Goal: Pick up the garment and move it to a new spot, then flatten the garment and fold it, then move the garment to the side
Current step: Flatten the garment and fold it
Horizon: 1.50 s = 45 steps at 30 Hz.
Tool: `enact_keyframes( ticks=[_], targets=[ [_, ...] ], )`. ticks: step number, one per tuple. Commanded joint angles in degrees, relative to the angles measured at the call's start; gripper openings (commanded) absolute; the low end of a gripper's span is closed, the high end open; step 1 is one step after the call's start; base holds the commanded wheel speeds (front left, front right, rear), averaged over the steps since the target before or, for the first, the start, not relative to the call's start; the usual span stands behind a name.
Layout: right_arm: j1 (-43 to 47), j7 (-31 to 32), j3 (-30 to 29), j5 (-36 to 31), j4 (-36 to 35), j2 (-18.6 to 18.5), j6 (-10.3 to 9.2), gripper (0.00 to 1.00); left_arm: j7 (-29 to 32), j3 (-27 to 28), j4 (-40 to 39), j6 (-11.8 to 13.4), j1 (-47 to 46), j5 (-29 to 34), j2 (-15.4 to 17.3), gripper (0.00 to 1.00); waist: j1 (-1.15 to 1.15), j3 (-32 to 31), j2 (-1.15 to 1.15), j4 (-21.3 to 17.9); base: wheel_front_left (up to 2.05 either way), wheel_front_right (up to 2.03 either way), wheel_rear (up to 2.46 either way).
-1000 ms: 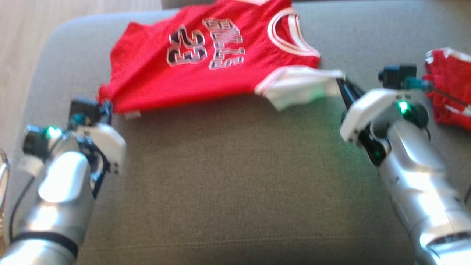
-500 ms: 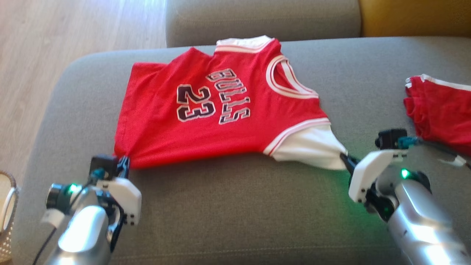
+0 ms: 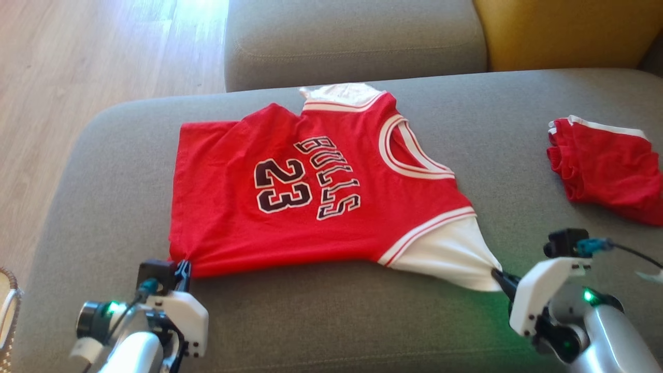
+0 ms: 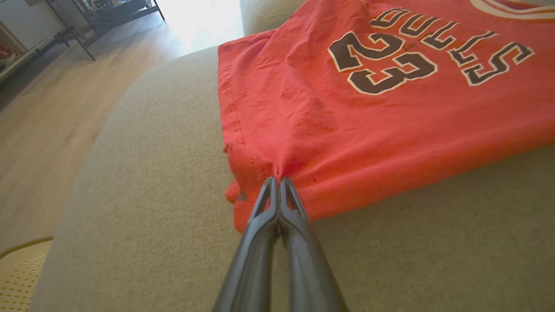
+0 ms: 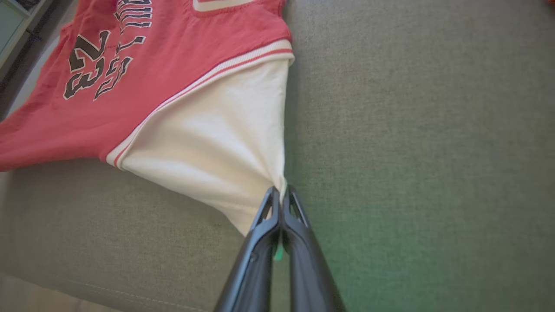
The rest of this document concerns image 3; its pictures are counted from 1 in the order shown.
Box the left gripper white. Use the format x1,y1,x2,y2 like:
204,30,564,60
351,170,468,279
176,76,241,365
138,260,209,359

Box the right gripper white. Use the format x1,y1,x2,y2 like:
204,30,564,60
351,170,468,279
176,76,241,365
491,257,592,338

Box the red Bulls basketball jersey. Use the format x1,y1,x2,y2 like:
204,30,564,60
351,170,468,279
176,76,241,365
168,83,503,292

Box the red shorts with white trim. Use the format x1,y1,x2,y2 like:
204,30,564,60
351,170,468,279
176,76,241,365
546,114,663,227

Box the wide grey sofa chaise cushion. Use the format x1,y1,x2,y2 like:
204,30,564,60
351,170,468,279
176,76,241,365
10,68,663,373

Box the woven laundry basket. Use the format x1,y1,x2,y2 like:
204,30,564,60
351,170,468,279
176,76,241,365
0,266,24,373

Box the yellow sofa back cushion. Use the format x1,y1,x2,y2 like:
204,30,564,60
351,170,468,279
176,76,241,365
473,0,663,73

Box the grey sofa back cushion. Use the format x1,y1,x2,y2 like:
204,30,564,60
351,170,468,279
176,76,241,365
224,0,488,93

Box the left camera cable teal plug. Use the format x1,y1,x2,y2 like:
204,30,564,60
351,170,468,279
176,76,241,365
82,278,159,373

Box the camera cable teal plug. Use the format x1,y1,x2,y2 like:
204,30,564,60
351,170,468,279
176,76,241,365
82,278,159,373
576,237,663,270

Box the right camera cable teal plug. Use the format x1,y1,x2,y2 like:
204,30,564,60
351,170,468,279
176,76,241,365
576,237,663,270

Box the white cable label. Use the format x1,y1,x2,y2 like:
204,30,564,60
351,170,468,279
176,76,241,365
69,337,100,364

